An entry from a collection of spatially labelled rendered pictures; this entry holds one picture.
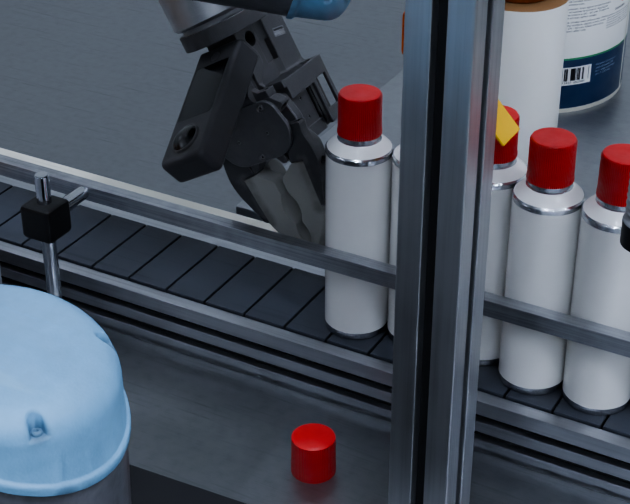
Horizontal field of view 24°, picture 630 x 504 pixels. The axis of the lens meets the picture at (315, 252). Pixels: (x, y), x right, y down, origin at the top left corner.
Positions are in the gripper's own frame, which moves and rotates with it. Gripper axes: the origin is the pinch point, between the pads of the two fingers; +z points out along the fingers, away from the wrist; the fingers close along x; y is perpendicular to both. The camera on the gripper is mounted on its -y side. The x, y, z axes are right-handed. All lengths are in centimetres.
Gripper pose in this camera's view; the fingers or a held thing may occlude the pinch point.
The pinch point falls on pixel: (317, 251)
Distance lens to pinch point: 117.3
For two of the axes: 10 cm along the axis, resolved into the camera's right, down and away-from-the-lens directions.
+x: -7.6, 2.1, 6.2
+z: 4.4, 8.7, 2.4
